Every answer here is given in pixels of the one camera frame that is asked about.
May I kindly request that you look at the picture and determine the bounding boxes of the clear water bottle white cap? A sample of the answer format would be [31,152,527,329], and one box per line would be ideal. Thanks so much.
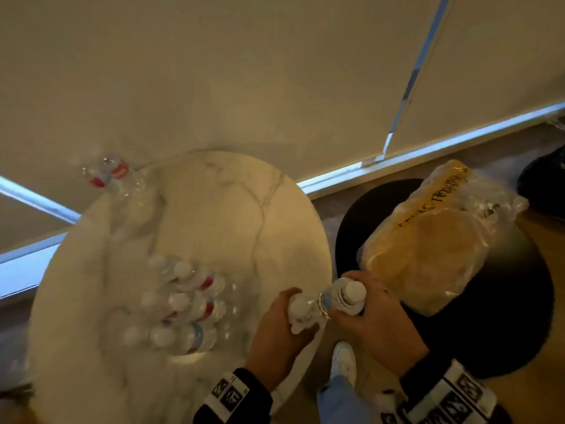
[318,278,368,317]
[288,293,327,336]

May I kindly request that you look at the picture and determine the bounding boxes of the white roller blind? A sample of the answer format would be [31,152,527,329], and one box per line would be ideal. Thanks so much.
[0,0,444,254]
[388,0,565,157]

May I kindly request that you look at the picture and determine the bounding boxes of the light blue jeans leg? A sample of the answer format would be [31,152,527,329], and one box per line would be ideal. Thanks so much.
[317,376,376,424]

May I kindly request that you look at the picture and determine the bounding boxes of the white marker wrist strap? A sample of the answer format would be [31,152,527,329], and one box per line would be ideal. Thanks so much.
[408,360,499,424]
[207,373,252,415]

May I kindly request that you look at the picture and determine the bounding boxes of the person's right hand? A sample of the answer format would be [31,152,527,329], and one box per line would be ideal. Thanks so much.
[329,270,430,378]

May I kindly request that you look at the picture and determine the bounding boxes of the black round stool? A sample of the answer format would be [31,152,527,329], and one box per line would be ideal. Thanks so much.
[335,178,556,379]

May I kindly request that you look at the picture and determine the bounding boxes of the person's left forearm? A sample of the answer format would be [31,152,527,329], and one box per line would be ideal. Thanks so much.
[193,368,273,424]

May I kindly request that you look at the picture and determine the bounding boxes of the person's left hand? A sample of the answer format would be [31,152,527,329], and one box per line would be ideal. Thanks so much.
[245,287,320,391]

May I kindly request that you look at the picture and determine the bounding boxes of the white shoe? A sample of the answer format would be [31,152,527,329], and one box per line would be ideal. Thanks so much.
[330,341,357,389]

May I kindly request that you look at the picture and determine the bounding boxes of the black bag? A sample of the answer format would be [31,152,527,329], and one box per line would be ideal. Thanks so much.
[516,145,565,219]

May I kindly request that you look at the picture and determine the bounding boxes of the clear plastic bag yellow contents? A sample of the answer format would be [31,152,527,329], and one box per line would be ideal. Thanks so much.
[357,160,529,317]

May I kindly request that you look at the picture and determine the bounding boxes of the cluster of standing water bottles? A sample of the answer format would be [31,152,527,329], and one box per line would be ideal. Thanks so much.
[119,254,248,356]

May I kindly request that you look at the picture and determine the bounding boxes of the person's right forearm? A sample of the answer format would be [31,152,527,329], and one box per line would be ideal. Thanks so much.
[380,353,513,424]

